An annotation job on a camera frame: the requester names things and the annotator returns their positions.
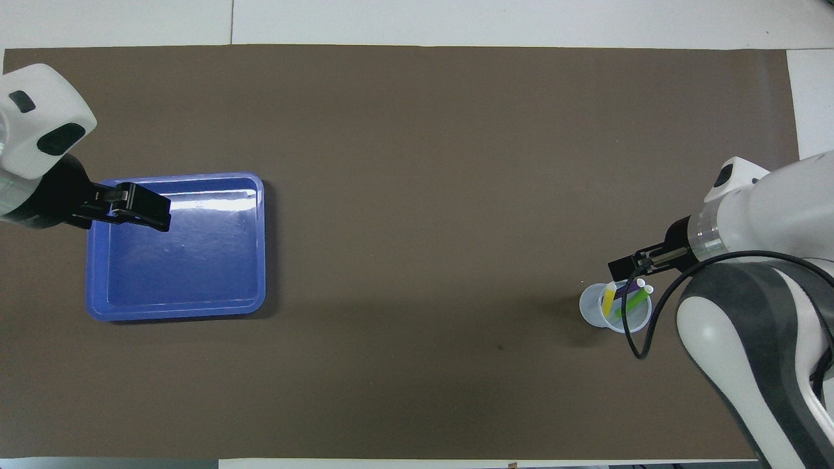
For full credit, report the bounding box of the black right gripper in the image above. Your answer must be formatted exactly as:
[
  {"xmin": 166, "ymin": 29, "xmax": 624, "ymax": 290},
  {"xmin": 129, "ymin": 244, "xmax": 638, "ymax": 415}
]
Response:
[{"xmin": 607, "ymin": 216, "xmax": 702, "ymax": 283}]

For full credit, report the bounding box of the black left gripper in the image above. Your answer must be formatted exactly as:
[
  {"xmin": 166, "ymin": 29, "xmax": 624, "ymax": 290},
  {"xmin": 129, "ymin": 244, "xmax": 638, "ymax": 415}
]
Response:
[{"xmin": 12, "ymin": 153, "xmax": 173, "ymax": 233}]

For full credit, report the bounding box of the green marker pen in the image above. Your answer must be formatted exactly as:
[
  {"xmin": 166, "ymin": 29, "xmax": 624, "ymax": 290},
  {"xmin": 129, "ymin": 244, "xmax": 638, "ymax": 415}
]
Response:
[{"xmin": 615, "ymin": 285, "xmax": 655, "ymax": 319}]

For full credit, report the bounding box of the translucent plastic cup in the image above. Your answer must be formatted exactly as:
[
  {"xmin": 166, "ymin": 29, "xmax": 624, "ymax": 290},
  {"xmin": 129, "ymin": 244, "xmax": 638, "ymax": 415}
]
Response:
[{"xmin": 579, "ymin": 278, "xmax": 652, "ymax": 334}]

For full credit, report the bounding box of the blue plastic tray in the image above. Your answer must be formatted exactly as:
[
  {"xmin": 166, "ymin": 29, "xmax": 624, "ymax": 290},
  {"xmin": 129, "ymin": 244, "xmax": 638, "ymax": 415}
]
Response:
[{"xmin": 86, "ymin": 172, "xmax": 266, "ymax": 322}]

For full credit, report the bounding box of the brown table mat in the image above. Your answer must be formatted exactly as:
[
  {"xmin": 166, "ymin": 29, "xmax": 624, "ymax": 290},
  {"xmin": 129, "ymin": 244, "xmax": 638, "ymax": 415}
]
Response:
[{"xmin": 0, "ymin": 44, "xmax": 831, "ymax": 461}]

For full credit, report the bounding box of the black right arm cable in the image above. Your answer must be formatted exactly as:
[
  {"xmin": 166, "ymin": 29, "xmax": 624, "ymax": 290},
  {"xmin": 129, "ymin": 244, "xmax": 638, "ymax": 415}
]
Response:
[{"xmin": 620, "ymin": 250, "xmax": 834, "ymax": 361}]

